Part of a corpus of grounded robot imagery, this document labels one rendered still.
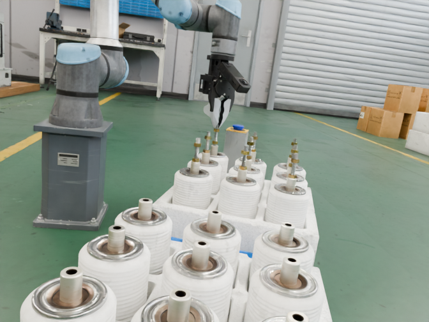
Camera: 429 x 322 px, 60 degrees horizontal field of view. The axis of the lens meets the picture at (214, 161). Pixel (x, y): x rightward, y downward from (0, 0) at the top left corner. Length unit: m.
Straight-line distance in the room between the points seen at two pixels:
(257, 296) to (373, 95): 6.40
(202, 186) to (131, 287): 0.42
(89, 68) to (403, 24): 6.26
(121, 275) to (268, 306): 0.19
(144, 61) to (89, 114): 4.90
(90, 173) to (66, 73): 0.29
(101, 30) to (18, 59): 5.18
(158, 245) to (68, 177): 0.58
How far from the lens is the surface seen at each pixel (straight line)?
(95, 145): 1.12
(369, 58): 6.75
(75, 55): 1.11
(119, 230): 0.52
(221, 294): 0.50
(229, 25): 1.10
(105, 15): 1.25
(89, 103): 1.13
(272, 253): 0.58
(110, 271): 0.50
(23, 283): 0.95
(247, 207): 0.88
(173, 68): 5.99
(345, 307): 0.99
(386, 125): 4.67
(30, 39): 6.34
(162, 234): 0.62
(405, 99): 4.74
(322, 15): 6.41
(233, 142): 1.27
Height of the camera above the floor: 0.50
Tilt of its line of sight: 14 degrees down
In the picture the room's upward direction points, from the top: 7 degrees clockwise
